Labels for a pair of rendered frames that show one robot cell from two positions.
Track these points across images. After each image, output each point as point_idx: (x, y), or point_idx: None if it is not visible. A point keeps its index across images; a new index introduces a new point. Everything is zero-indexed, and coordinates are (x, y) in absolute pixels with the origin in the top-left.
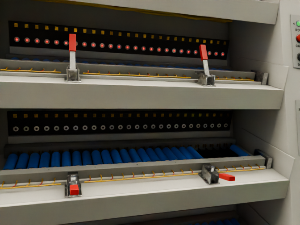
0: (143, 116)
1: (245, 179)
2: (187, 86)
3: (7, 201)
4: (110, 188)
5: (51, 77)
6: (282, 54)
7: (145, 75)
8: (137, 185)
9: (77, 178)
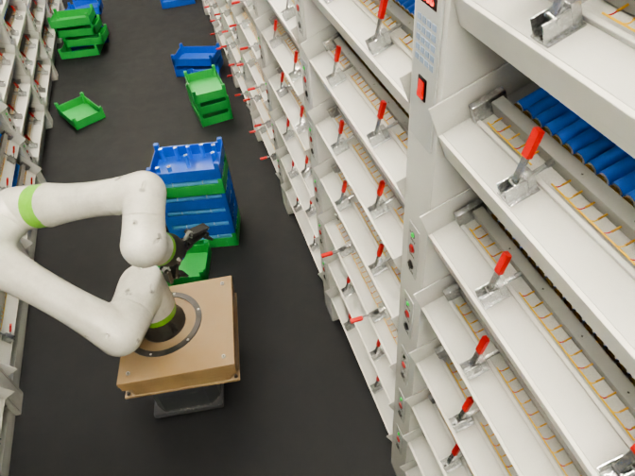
0: None
1: (386, 340)
2: (362, 260)
3: (333, 233)
4: (352, 266)
5: (346, 194)
6: (399, 308)
7: (370, 230)
8: (360, 278)
9: (345, 249)
